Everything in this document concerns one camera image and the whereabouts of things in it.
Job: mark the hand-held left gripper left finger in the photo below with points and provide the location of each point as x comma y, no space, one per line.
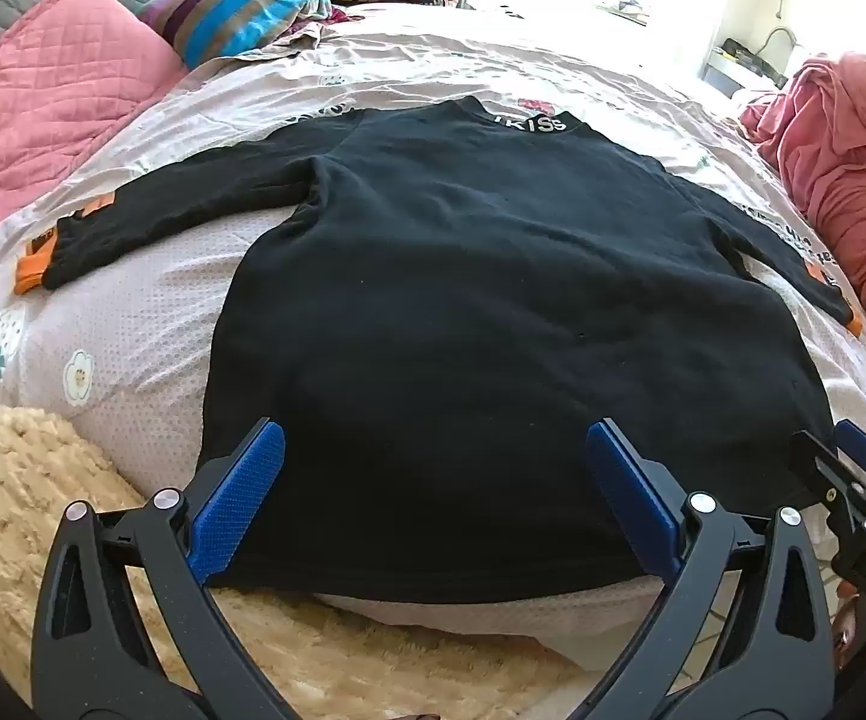
241,495

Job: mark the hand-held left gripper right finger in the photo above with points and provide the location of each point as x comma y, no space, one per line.
628,495

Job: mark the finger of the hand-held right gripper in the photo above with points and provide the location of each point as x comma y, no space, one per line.
860,446
819,469

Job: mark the black sweater with orange cuffs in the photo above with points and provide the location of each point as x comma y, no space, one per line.
440,315

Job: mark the person's right hand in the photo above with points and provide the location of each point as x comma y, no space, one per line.
845,630

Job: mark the printed pink bed cover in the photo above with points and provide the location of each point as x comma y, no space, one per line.
140,330

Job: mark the fluffy beige rug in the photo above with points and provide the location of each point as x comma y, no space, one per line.
12,480

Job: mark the heaped pink blanket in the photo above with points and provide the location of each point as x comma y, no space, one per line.
845,150

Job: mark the white side table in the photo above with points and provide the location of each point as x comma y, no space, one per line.
740,71

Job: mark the pink quilted pillow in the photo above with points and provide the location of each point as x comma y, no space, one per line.
42,90

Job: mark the striped pillow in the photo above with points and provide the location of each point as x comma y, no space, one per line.
238,7

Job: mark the clutter on windowsill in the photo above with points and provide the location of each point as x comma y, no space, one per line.
630,6

